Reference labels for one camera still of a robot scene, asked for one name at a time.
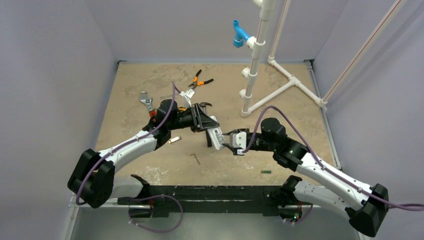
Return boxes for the white pvc pipe frame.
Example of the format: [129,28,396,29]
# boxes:
[239,0,408,118]

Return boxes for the white air conditioner remote control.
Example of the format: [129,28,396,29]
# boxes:
[207,115,226,151]

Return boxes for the dark hex key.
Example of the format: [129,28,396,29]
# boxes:
[189,153,201,165]

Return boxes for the red handled tool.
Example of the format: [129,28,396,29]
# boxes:
[149,110,157,118]

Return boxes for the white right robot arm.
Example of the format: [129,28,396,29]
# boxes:
[224,117,389,238]

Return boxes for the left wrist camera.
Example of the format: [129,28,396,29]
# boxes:
[179,88,195,108]

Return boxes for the orange black pliers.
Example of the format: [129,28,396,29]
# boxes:
[188,69,214,90]

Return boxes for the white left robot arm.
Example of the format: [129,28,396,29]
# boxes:
[67,99,220,209]

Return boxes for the blue pipe fitting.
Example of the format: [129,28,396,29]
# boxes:
[232,20,251,48]

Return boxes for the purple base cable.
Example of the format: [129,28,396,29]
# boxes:
[128,194,185,234]

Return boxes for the silver white battery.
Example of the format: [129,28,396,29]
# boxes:
[168,136,182,144]

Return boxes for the claw hammer black handle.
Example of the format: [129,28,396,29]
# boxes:
[199,102,213,148]

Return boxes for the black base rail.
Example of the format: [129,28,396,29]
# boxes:
[117,176,311,222]

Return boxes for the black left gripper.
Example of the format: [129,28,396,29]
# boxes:
[167,103,219,133]

